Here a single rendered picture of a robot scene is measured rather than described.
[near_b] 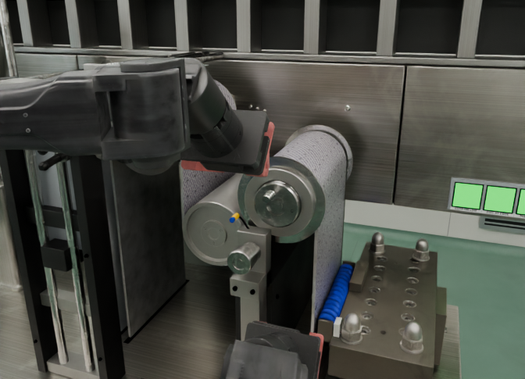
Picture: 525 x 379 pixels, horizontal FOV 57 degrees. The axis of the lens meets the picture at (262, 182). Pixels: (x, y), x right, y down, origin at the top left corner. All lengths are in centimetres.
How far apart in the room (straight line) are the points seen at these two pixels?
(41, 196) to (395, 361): 62
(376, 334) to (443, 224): 279
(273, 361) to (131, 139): 26
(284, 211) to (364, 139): 35
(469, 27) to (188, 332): 82
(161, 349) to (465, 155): 72
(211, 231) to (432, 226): 289
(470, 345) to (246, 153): 227
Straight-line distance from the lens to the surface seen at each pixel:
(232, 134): 51
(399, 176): 106
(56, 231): 90
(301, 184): 74
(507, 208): 108
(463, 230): 364
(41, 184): 88
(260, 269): 79
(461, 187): 106
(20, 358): 110
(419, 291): 99
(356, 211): 364
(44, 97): 40
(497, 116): 103
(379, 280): 102
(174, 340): 106
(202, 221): 85
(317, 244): 79
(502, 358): 268
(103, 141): 40
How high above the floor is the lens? 153
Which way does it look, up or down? 19 degrees down
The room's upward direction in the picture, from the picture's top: straight up
